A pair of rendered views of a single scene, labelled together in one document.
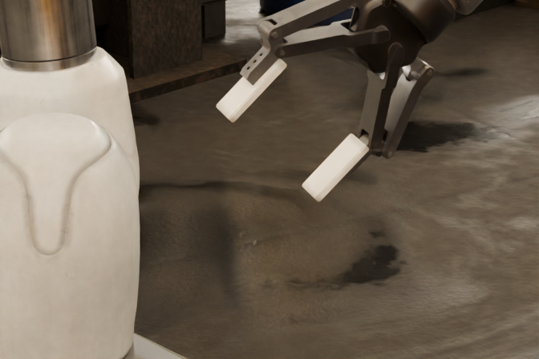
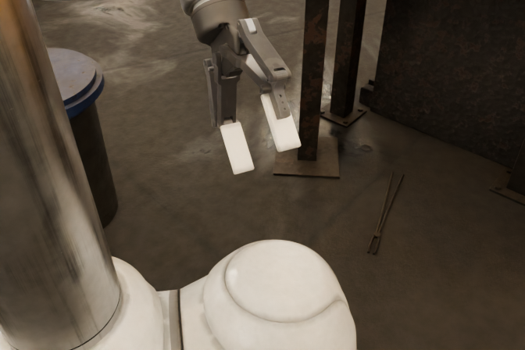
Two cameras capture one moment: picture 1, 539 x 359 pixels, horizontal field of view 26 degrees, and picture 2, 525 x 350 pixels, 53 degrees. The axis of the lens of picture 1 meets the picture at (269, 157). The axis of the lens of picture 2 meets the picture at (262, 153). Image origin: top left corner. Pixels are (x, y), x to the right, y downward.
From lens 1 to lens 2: 117 cm
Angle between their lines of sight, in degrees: 80
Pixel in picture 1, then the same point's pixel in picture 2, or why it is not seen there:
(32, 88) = (141, 318)
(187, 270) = not seen: outside the picture
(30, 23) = (109, 273)
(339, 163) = (240, 142)
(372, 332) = not seen: outside the picture
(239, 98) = (289, 130)
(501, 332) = not seen: outside the picture
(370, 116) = (231, 105)
